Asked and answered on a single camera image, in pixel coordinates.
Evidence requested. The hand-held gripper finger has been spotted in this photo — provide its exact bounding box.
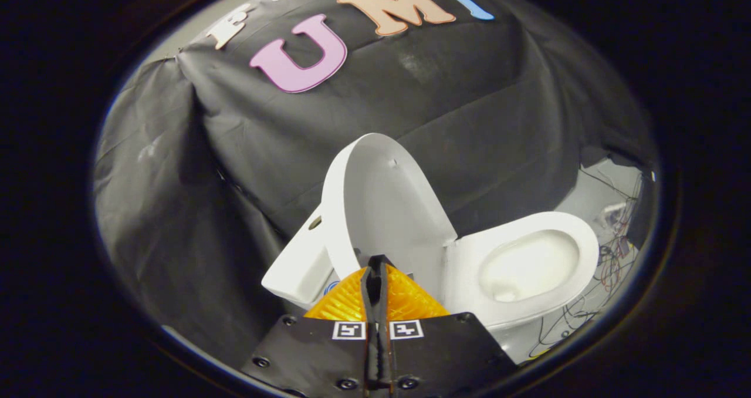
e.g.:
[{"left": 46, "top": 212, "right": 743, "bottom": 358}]
[
  {"left": 375, "top": 255, "right": 520, "bottom": 398},
  {"left": 241, "top": 255, "right": 380, "bottom": 398}
]

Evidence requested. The tangle of cables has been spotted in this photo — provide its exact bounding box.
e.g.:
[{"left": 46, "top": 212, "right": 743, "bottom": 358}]
[{"left": 527, "top": 168, "right": 647, "bottom": 359}]

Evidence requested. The black backdrop cloth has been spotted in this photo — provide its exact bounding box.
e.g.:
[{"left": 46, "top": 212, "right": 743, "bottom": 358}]
[{"left": 94, "top": 0, "right": 659, "bottom": 367}]

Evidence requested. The white toilet seat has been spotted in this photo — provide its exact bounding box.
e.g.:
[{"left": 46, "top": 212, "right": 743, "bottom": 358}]
[{"left": 442, "top": 211, "right": 601, "bottom": 329}]

